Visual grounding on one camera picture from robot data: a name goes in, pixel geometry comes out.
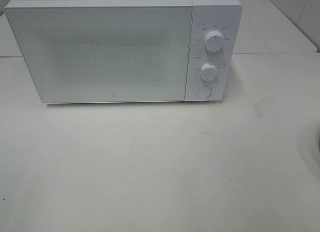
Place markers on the pink plate rim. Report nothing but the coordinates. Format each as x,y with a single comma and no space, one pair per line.
316,140

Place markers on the white microwave oven body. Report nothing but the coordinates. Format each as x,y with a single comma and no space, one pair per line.
224,15

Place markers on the upper white round knob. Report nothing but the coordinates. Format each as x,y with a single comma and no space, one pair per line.
214,40

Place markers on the lower white round knob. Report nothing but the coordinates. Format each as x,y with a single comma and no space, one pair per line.
208,72

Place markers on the white microwave door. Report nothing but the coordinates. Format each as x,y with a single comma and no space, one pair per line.
98,55

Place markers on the white round door button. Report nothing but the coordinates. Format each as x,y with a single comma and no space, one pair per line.
204,92

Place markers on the white round knob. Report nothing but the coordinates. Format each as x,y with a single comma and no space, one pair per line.
214,40
208,72

